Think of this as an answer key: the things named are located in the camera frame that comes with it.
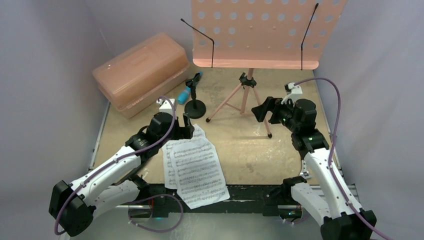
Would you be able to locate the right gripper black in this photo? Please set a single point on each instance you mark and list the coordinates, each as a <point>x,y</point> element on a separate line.
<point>272,110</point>

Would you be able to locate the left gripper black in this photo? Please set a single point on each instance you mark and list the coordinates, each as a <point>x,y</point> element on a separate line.
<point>182,132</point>

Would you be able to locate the black microphone desk stand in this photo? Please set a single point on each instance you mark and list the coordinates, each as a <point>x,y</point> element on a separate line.
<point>194,108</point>

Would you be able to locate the sheet music page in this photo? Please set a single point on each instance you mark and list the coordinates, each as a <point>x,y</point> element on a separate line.
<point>169,173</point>
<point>199,176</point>

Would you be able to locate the pink music stand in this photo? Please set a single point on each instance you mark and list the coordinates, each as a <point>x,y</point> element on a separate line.
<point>261,34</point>

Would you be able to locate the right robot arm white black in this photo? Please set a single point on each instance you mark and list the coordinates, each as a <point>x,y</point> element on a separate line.
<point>338,213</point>

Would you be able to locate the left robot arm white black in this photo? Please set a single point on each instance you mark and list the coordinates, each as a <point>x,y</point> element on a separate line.
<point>76,204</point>

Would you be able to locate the blue toy microphone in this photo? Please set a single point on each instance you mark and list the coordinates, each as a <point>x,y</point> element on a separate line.
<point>184,95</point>

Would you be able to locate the translucent orange plastic box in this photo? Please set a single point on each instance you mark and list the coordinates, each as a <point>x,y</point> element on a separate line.
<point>136,78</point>

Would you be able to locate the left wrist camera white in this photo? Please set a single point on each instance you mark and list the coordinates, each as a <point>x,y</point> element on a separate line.
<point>164,106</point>

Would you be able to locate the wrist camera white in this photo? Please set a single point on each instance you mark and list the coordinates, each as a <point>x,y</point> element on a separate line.
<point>293,93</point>
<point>164,106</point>

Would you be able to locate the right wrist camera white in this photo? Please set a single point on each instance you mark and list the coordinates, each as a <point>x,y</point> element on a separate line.
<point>293,93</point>

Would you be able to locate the red handled tool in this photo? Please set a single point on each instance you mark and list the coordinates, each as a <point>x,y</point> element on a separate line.
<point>304,172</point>

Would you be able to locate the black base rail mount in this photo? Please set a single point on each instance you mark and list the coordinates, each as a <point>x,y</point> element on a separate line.
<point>157,201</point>

